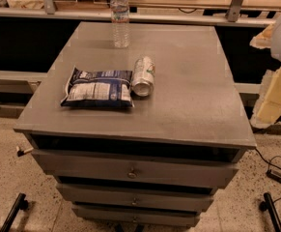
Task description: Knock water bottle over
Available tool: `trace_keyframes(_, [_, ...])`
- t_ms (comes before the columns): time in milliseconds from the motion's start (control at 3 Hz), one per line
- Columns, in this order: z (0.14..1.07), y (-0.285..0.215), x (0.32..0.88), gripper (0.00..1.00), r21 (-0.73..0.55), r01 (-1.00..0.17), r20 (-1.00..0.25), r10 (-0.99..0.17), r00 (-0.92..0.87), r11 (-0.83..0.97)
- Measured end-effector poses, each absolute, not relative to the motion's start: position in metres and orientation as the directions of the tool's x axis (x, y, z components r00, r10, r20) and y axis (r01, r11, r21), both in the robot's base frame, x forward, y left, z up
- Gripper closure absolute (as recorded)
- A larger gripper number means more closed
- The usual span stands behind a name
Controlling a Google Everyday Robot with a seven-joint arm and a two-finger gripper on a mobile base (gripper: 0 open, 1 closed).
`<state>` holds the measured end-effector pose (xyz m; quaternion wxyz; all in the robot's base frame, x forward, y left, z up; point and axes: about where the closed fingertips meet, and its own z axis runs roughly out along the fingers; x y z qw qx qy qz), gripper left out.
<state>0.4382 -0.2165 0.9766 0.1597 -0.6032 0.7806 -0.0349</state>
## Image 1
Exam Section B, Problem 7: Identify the clear plastic water bottle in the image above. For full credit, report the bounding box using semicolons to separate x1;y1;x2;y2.
110;0;129;48

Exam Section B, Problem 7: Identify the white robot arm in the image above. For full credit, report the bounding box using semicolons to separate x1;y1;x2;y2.
250;15;281;129

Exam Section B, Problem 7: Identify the blue chip bag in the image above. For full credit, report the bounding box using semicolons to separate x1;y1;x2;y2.
61;68;133;108

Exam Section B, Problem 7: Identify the black base leg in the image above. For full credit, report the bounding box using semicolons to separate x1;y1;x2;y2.
259;192;281;232
0;193;28;232

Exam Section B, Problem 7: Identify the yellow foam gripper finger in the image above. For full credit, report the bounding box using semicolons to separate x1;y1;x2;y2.
249;24;274;49
250;67;281;129

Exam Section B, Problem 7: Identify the black power adapter with cable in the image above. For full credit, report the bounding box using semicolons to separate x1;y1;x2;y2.
254;148;281;232

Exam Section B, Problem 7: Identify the right black base leg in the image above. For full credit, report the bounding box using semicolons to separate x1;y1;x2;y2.
259;192;281;232

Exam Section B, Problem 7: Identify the silver soda can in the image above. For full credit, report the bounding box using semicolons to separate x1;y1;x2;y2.
131;56;155;97

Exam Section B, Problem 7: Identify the grey metal shelf rack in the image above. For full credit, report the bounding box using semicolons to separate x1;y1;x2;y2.
0;0;281;27

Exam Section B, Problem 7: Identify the grey drawer cabinet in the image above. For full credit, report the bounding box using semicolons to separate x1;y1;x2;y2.
14;22;256;227

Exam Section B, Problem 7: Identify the left black base leg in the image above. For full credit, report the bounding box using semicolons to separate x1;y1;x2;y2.
0;193;28;232

